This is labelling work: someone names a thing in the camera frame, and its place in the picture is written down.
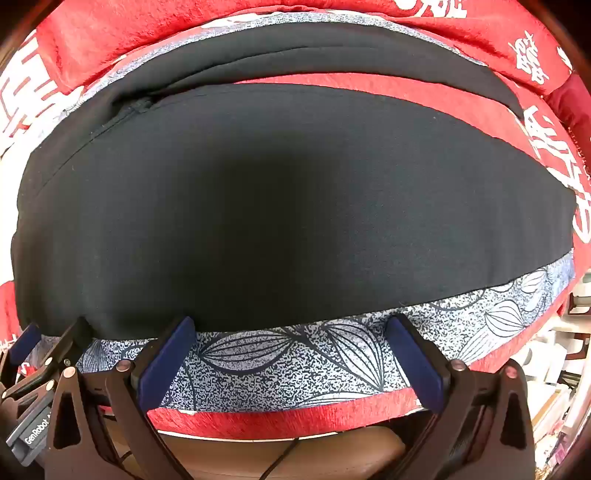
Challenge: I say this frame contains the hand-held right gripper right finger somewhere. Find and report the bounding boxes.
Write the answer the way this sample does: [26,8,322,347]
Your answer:
[385,315,536,480]

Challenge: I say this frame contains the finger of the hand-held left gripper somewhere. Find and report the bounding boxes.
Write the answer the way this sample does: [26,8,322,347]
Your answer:
[0,323,42,393]
[4,316,95,408]

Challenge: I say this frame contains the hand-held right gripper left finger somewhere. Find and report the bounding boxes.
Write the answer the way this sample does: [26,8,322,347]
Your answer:
[46,316,197,480]

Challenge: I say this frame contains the black pants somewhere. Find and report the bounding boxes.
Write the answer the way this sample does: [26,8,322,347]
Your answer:
[11,21,575,342]

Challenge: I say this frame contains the blue-grey leaf-patterned sheet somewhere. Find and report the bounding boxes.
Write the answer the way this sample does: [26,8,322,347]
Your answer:
[18,11,578,414]

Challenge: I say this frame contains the cluttered shelf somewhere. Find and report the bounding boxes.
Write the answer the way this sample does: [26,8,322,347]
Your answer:
[508,272,591,472]

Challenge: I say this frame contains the dark red cushion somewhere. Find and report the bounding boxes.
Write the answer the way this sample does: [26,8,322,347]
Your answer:
[547,74,591,139]

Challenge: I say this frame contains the red printed blanket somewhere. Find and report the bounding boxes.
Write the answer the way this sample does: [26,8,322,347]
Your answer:
[0,0,591,439]

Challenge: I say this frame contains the black cable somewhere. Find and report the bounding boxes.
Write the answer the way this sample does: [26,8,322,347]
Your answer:
[259,436,301,480]

